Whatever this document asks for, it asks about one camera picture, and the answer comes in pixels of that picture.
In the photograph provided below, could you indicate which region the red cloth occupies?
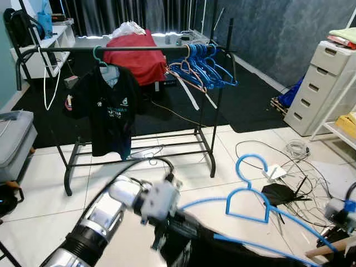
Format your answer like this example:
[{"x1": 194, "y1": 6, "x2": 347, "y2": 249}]
[{"x1": 102, "y1": 30, "x2": 169, "y2": 87}]

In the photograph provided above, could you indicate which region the black printed shirt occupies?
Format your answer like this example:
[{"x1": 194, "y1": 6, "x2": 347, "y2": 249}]
[{"x1": 63, "y1": 60, "x2": 144, "y2": 159}]

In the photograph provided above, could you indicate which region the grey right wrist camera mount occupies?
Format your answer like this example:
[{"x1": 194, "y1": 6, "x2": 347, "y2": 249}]
[{"x1": 324, "y1": 197, "x2": 356, "y2": 235}]

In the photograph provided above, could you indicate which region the green folded towel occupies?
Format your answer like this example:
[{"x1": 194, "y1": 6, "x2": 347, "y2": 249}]
[{"x1": 328, "y1": 27, "x2": 356, "y2": 44}]

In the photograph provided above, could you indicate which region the dark curtain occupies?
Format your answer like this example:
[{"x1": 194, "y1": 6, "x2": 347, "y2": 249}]
[{"x1": 55, "y1": 0, "x2": 224, "y2": 37}]

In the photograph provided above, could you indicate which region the white shelf unit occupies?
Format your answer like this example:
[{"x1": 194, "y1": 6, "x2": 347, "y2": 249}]
[{"x1": 8, "y1": 21, "x2": 77, "y2": 80}]

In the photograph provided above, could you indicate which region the white metal shelf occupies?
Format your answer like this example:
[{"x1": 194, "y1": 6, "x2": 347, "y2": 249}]
[{"x1": 310, "y1": 71, "x2": 356, "y2": 152}]

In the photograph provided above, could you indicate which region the thin brown cable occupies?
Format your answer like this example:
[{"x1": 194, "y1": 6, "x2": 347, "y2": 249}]
[{"x1": 149, "y1": 99, "x2": 226, "y2": 130}]

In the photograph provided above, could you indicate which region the green plastic hanger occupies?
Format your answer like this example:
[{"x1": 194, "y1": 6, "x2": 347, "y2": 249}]
[{"x1": 91, "y1": 44, "x2": 121, "y2": 85}]

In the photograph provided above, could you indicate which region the red folded towel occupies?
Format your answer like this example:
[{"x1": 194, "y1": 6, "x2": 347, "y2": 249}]
[{"x1": 326, "y1": 34, "x2": 356, "y2": 52}]

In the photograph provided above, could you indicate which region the black backpack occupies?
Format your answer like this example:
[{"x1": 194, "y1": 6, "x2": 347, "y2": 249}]
[{"x1": 3, "y1": 8, "x2": 43, "y2": 49}]

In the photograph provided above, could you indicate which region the white cable coil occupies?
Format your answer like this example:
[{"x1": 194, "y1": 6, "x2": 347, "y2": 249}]
[{"x1": 285, "y1": 138, "x2": 310, "y2": 160}]

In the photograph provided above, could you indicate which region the pink plastic hanger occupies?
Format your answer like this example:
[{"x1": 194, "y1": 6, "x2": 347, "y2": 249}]
[{"x1": 167, "y1": 53, "x2": 209, "y2": 94}]

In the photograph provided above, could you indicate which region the black metal clothes rack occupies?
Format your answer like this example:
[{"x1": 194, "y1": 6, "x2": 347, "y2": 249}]
[{"x1": 12, "y1": 16, "x2": 238, "y2": 197}]

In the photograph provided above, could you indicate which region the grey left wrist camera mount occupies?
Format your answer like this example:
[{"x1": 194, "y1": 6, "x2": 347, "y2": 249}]
[{"x1": 139, "y1": 178, "x2": 182, "y2": 227}]

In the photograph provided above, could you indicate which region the clear plastic bag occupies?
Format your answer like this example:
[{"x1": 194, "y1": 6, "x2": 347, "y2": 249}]
[{"x1": 110, "y1": 21, "x2": 147, "y2": 39}]

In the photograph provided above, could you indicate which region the yellow packet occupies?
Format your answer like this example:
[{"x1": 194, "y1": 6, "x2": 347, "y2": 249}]
[{"x1": 335, "y1": 110, "x2": 356, "y2": 141}]

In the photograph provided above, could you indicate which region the blue bag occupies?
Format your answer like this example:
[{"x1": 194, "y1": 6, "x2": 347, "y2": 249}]
[{"x1": 276, "y1": 76, "x2": 306, "y2": 110}]

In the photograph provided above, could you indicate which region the black bag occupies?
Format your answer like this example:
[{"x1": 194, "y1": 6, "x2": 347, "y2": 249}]
[{"x1": 0, "y1": 182, "x2": 26, "y2": 219}]

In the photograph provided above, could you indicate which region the white drawer cabinet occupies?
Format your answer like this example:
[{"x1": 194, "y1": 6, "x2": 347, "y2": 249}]
[{"x1": 283, "y1": 39, "x2": 356, "y2": 138}]

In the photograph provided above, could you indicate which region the grey box with red button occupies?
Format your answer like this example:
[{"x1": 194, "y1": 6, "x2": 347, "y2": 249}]
[{"x1": 62, "y1": 75, "x2": 79, "y2": 90}]

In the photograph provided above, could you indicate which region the grey storage ottoman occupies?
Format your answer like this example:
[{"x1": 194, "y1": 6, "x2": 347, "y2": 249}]
[{"x1": 0, "y1": 110, "x2": 39, "y2": 185}]

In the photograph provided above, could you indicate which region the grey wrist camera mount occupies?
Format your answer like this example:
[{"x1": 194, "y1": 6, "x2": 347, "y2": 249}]
[
  {"x1": 139, "y1": 178, "x2": 182, "y2": 227},
  {"x1": 324, "y1": 197, "x2": 356, "y2": 235}
]

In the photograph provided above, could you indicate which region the black garment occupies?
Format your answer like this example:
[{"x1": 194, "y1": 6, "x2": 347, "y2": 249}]
[{"x1": 157, "y1": 213, "x2": 337, "y2": 267}]

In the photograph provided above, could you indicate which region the thin metal hanger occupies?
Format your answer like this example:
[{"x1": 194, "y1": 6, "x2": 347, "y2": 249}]
[{"x1": 130, "y1": 145, "x2": 166, "y2": 160}]

